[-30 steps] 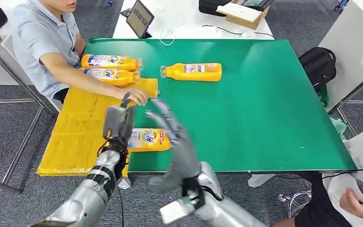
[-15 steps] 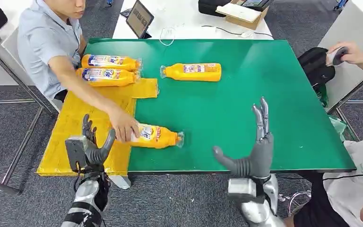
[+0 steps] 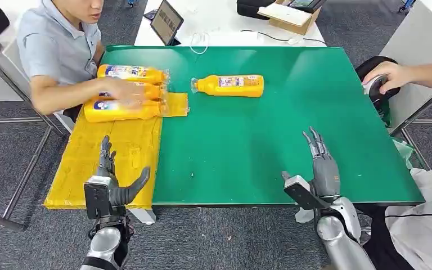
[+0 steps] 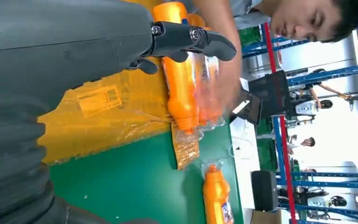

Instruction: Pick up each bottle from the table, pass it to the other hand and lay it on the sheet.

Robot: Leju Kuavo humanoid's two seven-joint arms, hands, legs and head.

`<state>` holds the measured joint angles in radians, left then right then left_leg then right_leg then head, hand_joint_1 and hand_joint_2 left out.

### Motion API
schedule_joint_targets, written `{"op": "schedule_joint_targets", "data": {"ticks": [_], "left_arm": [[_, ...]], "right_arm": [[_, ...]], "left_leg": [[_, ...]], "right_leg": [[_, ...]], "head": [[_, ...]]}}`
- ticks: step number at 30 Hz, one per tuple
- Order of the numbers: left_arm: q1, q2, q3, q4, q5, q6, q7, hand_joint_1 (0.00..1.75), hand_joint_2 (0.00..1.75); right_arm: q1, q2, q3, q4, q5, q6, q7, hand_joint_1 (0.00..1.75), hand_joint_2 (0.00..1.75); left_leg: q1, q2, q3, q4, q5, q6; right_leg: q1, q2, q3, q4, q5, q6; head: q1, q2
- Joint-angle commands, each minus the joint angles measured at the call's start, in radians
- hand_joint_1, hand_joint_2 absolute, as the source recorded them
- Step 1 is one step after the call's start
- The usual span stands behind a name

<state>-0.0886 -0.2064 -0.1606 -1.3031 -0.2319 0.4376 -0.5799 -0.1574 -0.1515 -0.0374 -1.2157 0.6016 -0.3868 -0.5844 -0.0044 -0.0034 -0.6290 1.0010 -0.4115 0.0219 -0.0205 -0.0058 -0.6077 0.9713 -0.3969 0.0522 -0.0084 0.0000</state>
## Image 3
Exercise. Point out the person's right hand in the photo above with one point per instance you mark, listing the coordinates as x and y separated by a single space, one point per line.
121 91
393 74

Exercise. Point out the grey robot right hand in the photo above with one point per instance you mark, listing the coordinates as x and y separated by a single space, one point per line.
326 175

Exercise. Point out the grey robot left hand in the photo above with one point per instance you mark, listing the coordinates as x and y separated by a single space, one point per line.
124 194

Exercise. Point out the orange drink bottle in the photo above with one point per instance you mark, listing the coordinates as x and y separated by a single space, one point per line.
119 111
231 85
130 72
150 91

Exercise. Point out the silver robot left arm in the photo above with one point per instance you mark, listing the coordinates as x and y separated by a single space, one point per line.
104 246

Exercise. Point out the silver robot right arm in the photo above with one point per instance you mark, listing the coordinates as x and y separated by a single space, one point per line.
342 242

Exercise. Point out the black backpack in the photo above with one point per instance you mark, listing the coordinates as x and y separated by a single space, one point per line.
368 65

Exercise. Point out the white table foot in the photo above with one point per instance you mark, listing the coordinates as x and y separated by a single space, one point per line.
145 217

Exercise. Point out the yellow sheet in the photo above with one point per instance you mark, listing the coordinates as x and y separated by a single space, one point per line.
100 164

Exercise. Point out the person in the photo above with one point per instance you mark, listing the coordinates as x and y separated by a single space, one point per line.
421 231
55 48

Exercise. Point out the green table mat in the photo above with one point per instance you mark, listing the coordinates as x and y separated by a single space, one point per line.
275 130

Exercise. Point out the chrome chair base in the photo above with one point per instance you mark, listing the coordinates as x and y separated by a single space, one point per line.
366 233

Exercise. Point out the dark phone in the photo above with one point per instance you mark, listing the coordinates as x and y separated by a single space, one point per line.
150 15

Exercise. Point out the black tablet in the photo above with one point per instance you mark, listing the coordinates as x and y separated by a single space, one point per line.
167 22

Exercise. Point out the black device with screen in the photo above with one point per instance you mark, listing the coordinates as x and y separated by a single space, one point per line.
305 3

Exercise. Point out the cardboard box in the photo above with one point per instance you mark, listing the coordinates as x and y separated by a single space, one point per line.
288 21

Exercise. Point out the black bag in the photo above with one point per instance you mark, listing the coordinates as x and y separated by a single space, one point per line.
251 9

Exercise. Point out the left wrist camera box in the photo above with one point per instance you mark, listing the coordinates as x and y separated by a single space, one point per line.
97 197

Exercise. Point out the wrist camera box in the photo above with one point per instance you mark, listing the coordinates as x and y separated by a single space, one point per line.
303 192
97 197

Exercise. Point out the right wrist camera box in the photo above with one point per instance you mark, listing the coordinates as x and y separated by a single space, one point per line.
303 192

